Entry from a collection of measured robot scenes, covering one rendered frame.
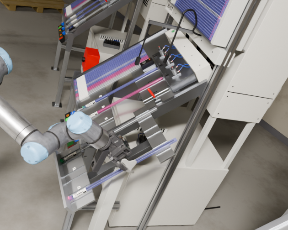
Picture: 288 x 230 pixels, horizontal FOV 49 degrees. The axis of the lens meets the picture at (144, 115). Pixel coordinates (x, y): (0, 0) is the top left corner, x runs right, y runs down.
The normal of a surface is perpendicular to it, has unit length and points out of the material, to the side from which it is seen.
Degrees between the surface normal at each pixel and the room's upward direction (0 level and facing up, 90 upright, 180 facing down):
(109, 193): 90
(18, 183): 0
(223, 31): 90
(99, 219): 90
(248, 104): 90
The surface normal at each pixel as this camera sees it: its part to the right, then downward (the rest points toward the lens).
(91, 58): 0.24, 0.59
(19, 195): 0.31, -0.80
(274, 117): -0.75, 0.12
